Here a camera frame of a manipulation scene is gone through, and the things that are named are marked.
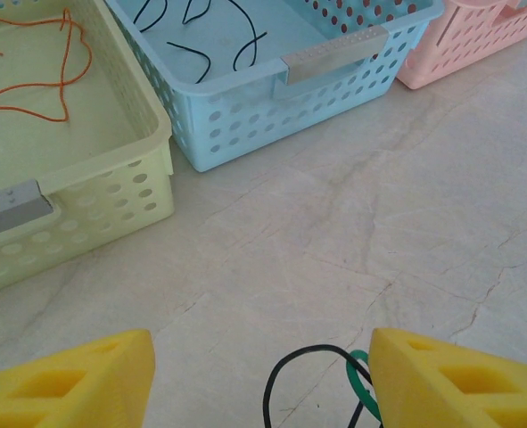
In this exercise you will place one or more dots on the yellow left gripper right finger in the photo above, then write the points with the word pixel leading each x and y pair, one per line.
pixel 446 388

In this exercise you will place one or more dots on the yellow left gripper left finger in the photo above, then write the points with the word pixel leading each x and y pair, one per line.
pixel 80 388

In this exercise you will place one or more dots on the light green perforated plastic basket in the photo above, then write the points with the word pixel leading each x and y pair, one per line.
pixel 67 147

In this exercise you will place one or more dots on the light blue perforated plastic basket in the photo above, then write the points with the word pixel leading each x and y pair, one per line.
pixel 254 111

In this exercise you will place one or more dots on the pink perforated plastic basket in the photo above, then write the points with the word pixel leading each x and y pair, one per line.
pixel 468 49

